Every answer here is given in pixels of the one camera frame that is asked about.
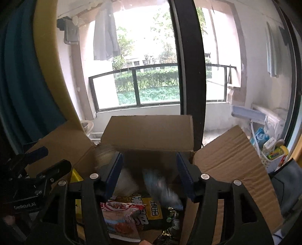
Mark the black yellow snack packet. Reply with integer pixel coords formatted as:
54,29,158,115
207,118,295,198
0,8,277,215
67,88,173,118
131,195,188,245

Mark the teal curtain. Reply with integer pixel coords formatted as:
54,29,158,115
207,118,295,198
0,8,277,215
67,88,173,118
0,0,68,151

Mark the yellow bottle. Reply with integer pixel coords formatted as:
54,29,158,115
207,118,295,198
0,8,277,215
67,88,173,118
269,145,289,161

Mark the white carton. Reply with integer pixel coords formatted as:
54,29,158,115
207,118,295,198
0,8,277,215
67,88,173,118
262,137,277,156

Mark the cardboard box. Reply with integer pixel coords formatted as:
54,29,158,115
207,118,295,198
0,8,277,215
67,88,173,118
25,115,284,245

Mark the black window frame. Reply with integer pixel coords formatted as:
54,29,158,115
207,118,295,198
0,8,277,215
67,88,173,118
169,0,207,148

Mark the blue tissue pack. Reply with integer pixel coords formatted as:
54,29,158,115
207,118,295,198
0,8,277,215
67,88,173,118
250,127,268,148

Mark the grey bag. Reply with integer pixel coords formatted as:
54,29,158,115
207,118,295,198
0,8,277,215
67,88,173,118
269,159,302,215

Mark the white folded shelf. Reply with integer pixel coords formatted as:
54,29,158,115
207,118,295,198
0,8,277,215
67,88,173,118
231,105,268,123

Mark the hanging pale garment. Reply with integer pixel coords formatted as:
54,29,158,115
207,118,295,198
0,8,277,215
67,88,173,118
265,21,280,78

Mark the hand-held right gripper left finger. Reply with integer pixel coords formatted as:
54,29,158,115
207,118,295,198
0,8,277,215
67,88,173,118
28,152,124,245

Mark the hanging grey cloth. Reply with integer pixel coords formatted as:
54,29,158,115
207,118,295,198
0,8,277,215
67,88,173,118
63,20,80,45

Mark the white basin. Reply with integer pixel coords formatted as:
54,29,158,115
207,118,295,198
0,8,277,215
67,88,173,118
80,120,94,132

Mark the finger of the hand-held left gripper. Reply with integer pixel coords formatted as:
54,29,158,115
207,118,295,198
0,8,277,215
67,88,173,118
22,146,49,165
35,160,72,189

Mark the white plastic basket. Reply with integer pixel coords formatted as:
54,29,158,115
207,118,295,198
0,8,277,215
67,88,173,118
250,111,287,169

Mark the hanging light blue shirt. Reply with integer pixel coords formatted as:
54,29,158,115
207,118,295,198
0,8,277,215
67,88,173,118
93,1,121,62

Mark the red white snack packet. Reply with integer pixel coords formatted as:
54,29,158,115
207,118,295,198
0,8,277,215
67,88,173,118
100,200,147,243

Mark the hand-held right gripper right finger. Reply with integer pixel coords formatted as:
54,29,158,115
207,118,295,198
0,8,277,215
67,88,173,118
176,152,274,245

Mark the black balcony railing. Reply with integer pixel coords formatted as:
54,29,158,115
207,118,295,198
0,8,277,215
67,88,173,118
88,63,237,112

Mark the light blue snack packet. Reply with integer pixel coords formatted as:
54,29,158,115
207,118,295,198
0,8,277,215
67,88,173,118
142,168,185,211

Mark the yellow curtain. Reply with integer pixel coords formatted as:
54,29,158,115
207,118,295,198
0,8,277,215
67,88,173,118
33,0,83,132

